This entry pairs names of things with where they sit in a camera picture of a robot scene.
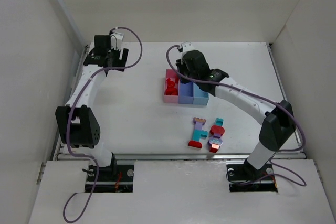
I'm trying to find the purple cable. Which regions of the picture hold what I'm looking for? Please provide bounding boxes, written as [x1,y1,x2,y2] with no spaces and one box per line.
[166,44,307,187]
[62,26,143,223]

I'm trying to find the light blue bin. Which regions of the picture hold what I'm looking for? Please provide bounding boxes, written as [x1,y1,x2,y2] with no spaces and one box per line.
[193,83,209,106]

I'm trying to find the purple teal red lego column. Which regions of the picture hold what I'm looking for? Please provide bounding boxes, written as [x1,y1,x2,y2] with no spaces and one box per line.
[188,118,208,149]

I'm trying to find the dark blue bin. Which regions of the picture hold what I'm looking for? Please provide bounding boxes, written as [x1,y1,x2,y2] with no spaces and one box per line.
[178,82,194,104]

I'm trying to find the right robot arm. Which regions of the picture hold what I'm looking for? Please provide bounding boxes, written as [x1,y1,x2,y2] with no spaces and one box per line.
[176,44,297,179]

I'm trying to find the teal red purple lego stack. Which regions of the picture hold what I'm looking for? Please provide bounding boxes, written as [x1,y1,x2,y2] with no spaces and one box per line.
[207,118,225,153]

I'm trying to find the red legos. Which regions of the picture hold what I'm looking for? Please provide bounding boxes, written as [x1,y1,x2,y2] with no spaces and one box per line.
[164,78,179,96]

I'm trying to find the aluminium frame rail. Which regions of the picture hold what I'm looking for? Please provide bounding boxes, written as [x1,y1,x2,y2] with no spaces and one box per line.
[52,44,90,161]

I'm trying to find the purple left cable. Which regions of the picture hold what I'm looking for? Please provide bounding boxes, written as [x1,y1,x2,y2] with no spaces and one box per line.
[62,26,143,223]

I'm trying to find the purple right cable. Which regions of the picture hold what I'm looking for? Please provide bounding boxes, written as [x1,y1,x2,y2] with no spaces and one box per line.
[166,44,307,187]

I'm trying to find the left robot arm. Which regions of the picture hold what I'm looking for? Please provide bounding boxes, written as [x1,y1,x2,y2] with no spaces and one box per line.
[55,32,129,174]

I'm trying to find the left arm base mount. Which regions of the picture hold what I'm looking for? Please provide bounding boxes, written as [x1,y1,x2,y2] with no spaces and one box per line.
[93,164,134,193]

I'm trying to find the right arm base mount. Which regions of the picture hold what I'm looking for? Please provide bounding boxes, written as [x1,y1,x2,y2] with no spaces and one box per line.
[226,164,278,193]

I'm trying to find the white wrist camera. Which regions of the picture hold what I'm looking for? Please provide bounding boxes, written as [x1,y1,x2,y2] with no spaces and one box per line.
[110,32,124,51]
[178,41,195,54]

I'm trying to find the pink bin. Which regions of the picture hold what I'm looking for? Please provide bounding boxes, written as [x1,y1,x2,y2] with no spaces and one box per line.
[163,69,179,103]

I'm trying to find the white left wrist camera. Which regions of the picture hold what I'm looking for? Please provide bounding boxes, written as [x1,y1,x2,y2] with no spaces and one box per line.
[110,32,124,51]

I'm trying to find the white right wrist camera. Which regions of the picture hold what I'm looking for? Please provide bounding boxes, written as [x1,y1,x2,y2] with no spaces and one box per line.
[178,41,195,54]

